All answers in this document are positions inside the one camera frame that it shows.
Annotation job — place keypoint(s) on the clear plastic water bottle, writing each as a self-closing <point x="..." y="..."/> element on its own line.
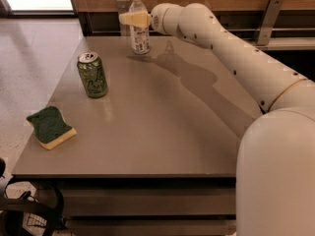
<point x="140" y="38"/>

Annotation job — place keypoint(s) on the right metal wall bracket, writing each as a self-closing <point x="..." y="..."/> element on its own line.
<point x="263" y="33"/>

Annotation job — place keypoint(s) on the green soda can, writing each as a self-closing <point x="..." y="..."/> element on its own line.
<point x="92" y="74"/>

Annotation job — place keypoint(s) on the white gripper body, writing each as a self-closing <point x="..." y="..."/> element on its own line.
<point x="157" y="19"/>

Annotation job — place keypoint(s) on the metal wall bracket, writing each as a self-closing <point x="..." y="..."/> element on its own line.
<point x="263" y="33"/>
<point x="122" y="8"/>

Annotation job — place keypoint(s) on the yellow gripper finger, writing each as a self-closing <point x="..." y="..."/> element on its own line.
<point x="141" y="19"/>

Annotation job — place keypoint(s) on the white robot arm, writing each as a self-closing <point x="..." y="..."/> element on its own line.
<point x="275" y="172"/>

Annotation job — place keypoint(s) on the left metal wall bracket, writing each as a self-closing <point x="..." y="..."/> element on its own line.
<point x="122" y="8"/>

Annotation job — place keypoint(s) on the black chair frame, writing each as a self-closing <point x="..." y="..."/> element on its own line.
<point x="13" y="210"/>

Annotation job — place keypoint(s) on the green and yellow sponge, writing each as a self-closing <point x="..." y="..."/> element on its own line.
<point x="50" y="128"/>

